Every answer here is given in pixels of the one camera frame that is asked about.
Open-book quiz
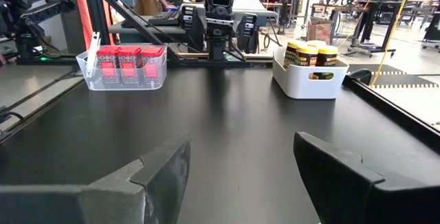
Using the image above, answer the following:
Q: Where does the grey side desk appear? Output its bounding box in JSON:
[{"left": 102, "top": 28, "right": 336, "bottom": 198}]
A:
[{"left": 108, "top": 14, "right": 188, "bottom": 45}]

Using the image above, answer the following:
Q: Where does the long yellow power cord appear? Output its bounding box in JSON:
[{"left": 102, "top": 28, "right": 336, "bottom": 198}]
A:
[{"left": 369, "top": 0, "right": 415, "bottom": 88}]

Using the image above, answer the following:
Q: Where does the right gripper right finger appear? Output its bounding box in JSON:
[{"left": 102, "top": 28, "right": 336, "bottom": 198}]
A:
[{"left": 293, "top": 131, "right": 440, "bottom": 224}]

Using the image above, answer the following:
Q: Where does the backlit keyboard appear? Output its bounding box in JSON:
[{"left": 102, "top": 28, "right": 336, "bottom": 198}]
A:
[{"left": 147, "top": 10, "right": 182, "bottom": 27}]

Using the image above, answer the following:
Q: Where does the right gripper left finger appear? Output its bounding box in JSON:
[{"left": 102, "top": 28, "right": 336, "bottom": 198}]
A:
[{"left": 0, "top": 135, "right": 192, "bottom": 224}]

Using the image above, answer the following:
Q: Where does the black workshop desk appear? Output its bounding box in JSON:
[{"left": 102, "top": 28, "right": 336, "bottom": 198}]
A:
[{"left": 311, "top": 0, "right": 426, "bottom": 58}]

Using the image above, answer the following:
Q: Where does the black orange-edged floor mat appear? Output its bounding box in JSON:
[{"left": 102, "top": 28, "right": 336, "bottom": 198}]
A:
[{"left": 346, "top": 63, "right": 440, "bottom": 89}]

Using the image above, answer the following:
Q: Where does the black equipment with green light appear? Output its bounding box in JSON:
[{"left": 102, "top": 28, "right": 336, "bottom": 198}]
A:
[{"left": 0, "top": 0, "right": 78, "bottom": 63}]

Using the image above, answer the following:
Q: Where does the white plastic bin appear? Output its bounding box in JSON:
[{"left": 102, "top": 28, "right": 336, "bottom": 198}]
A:
[{"left": 272, "top": 46, "right": 350, "bottom": 100}]

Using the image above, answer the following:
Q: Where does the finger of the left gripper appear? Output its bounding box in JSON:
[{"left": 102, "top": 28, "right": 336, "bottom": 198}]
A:
[
  {"left": 180, "top": 5, "right": 206, "bottom": 52},
  {"left": 236, "top": 12, "right": 259, "bottom": 54}
]

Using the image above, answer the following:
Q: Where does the clear plastic bin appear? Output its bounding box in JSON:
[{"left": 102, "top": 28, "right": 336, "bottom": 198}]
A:
[{"left": 76, "top": 31, "right": 168, "bottom": 91}]

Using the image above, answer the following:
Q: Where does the brown cardboard box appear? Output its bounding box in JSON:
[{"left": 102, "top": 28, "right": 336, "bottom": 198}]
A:
[{"left": 306, "top": 16, "right": 333, "bottom": 45}]

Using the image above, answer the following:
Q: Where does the orange strap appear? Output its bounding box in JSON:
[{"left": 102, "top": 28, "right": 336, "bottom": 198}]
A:
[{"left": 71, "top": 0, "right": 95, "bottom": 52}]

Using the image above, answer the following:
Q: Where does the brown backpack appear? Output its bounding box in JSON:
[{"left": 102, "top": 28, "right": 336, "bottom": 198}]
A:
[{"left": 133, "top": 0, "right": 164, "bottom": 16}]

